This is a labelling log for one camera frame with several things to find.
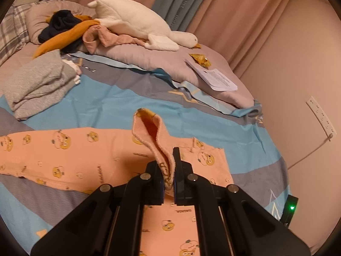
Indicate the plaid grey pillow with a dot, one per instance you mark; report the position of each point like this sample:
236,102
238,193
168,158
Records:
14,32

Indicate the peach cartoon print garment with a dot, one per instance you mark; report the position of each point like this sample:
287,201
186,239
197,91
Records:
45,174

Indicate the black garment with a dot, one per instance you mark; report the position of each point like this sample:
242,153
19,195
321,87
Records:
61,21

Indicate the blue grey patterned duvet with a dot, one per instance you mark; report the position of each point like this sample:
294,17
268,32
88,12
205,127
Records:
110,92

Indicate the white paper sheets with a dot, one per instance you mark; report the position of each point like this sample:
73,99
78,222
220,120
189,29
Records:
213,78

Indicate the mustard orange garment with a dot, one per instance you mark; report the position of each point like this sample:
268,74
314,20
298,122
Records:
64,39

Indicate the pink curtain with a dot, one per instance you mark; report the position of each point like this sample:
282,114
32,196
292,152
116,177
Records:
237,29

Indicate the white power strip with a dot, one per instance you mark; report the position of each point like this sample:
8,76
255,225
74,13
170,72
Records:
322,117

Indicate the white goose plush toy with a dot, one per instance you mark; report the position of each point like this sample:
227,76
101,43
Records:
132,18

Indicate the yellow snack wrapper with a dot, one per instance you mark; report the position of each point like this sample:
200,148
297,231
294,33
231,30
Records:
201,60

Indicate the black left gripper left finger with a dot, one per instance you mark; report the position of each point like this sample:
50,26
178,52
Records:
107,222

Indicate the black device green light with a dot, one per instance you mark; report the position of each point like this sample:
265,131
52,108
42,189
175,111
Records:
289,210

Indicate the grey blue curtain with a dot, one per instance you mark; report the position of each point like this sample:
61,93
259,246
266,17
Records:
177,13

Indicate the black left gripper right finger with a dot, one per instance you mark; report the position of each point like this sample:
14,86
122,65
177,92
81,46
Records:
229,221

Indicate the dusty pink garment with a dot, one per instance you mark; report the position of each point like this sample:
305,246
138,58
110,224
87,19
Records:
98,35

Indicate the folded grey garment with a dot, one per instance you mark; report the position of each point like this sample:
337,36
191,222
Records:
40,84

